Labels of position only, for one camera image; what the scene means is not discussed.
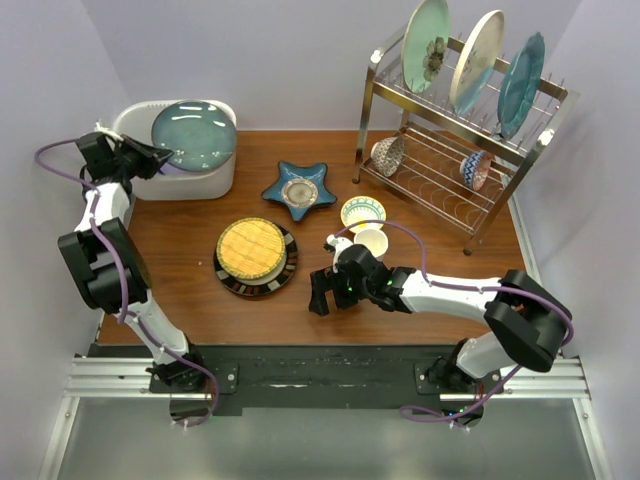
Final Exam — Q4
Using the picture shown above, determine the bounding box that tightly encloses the woven straw round mat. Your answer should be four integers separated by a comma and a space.
216, 217, 286, 280

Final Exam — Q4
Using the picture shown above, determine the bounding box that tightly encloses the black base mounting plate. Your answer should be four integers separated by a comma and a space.
149, 342, 506, 419

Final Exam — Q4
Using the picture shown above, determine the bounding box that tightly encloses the white ceramic mug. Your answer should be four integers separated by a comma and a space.
354, 228, 389, 261

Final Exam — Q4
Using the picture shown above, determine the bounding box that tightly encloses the lavender round plate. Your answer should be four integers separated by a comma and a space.
161, 164, 188, 175

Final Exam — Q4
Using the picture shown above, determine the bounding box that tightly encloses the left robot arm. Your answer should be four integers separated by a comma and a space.
58, 132, 207, 392

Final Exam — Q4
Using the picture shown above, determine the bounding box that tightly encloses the beige blue plate in rack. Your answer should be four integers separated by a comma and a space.
449, 10, 505, 116

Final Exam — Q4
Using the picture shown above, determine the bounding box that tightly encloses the white plastic bin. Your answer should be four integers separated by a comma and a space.
113, 99, 237, 201

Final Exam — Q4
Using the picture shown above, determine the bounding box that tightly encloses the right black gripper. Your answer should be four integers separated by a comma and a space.
308, 265, 373, 317

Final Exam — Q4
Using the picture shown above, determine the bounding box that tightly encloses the blue-grey blossom plate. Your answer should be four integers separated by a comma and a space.
151, 100, 237, 174

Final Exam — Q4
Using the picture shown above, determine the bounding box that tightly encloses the mint flower plate in rack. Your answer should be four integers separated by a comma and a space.
401, 0, 451, 94

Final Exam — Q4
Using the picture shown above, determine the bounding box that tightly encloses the steel dish rack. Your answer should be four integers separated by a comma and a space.
352, 33, 582, 257

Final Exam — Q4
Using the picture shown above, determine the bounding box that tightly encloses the dark blue trivet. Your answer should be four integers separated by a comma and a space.
261, 161, 337, 222

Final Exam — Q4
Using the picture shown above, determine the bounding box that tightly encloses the black patterned rim plate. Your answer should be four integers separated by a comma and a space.
213, 223, 298, 297

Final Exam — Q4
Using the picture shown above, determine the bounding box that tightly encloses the blue red bowl in rack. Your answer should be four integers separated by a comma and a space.
459, 150, 494, 192

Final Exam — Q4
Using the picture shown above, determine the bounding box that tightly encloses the teal scalloped plate in rack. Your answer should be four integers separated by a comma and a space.
497, 32, 546, 140

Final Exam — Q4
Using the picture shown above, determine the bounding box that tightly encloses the brown patterned bowl in rack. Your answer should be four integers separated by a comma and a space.
371, 136, 404, 178

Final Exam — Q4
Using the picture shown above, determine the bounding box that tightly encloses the yellow teal patterned bowl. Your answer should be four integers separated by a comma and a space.
340, 195, 387, 233

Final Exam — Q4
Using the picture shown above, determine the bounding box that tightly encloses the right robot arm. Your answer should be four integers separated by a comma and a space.
309, 244, 573, 393

